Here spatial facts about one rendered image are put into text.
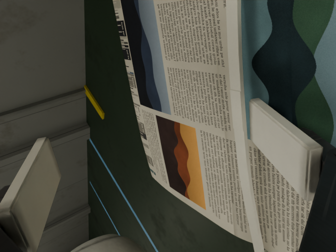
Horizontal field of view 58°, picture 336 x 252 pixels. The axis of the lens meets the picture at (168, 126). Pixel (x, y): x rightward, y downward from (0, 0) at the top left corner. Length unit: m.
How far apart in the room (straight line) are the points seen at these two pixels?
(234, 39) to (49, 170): 0.13
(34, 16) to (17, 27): 0.20
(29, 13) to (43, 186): 3.16
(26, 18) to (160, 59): 3.08
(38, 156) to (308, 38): 0.16
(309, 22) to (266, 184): 0.12
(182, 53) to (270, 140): 0.11
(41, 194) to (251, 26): 0.15
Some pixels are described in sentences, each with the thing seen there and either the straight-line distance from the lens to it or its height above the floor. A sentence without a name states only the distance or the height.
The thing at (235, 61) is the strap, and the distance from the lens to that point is 0.20.
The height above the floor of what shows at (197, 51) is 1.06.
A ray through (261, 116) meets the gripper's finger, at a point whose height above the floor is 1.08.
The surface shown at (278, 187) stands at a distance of 0.24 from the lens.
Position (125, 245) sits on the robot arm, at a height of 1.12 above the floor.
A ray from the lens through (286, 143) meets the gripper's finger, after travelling 0.16.
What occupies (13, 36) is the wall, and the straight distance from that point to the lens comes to 3.41.
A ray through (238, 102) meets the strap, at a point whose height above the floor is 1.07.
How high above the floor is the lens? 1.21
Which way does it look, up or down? 28 degrees down
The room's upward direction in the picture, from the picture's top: 113 degrees counter-clockwise
